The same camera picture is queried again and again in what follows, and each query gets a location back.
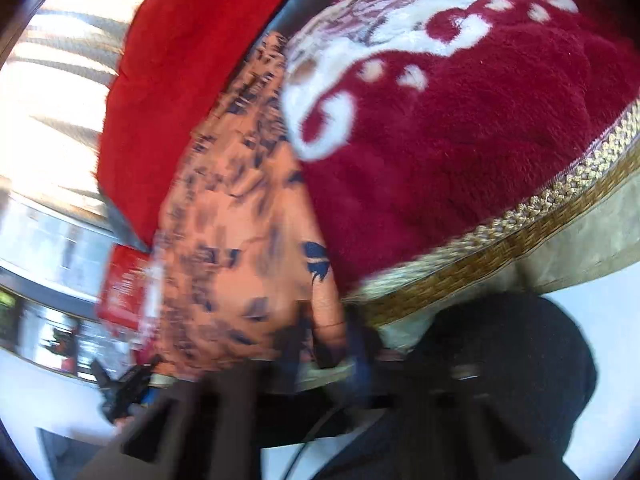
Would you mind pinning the floral fleece blanket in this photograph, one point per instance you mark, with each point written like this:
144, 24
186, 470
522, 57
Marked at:
475, 135

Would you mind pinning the red box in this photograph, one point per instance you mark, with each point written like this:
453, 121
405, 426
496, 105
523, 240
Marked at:
125, 290

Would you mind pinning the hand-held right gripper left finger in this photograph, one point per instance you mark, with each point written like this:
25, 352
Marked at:
295, 345

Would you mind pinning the red blanket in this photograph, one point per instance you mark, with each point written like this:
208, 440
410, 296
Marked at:
175, 85

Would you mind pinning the orange floral garment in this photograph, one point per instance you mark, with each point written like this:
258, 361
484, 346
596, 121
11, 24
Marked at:
235, 210

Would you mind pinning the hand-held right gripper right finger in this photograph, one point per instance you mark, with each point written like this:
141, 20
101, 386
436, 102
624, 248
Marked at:
362, 355

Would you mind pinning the black leather sofa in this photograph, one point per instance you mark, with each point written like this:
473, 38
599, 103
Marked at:
305, 5

